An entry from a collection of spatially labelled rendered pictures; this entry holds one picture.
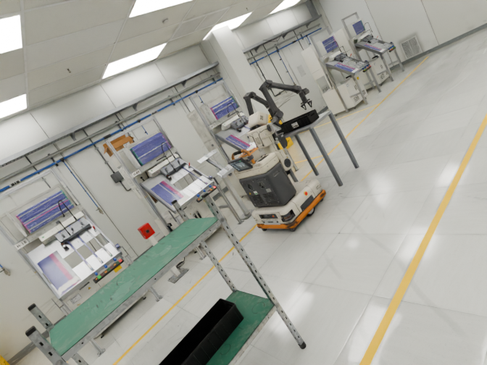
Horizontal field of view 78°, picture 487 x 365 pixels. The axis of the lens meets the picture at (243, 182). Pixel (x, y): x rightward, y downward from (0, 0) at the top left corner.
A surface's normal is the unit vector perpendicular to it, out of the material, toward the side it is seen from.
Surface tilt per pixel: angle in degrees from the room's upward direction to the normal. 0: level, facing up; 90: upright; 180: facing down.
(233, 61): 90
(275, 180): 90
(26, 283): 90
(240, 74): 90
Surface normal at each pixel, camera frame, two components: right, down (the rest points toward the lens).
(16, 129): 0.57, -0.13
